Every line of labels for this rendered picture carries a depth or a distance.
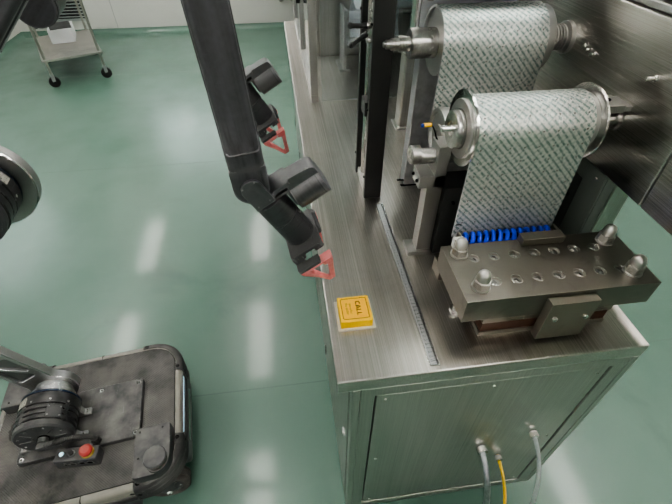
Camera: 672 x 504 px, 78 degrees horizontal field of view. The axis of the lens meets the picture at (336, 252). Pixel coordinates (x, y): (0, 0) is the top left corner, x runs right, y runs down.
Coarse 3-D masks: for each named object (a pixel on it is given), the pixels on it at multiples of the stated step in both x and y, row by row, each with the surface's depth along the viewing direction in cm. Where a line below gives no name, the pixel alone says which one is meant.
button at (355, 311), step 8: (360, 296) 93; (344, 304) 92; (352, 304) 92; (360, 304) 92; (368, 304) 92; (344, 312) 90; (352, 312) 90; (360, 312) 90; (368, 312) 90; (344, 320) 88; (352, 320) 89; (360, 320) 89; (368, 320) 89; (344, 328) 90
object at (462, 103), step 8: (456, 104) 82; (464, 104) 79; (600, 112) 79; (472, 120) 77; (600, 120) 79; (472, 128) 77; (472, 136) 78; (592, 136) 81; (464, 144) 80; (456, 152) 84; (464, 152) 81
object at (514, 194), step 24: (480, 168) 82; (504, 168) 83; (528, 168) 83; (552, 168) 84; (576, 168) 85; (480, 192) 86; (504, 192) 87; (528, 192) 88; (552, 192) 89; (456, 216) 90; (480, 216) 91; (504, 216) 92; (528, 216) 92; (552, 216) 94
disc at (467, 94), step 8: (464, 88) 80; (456, 96) 83; (464, 96) 79; (472, 96) 76; (472, 104) 76; (472, 112) 77; (472, 144) 78; (472, 152) 78; (456, 160) 86; (464, 160) 82
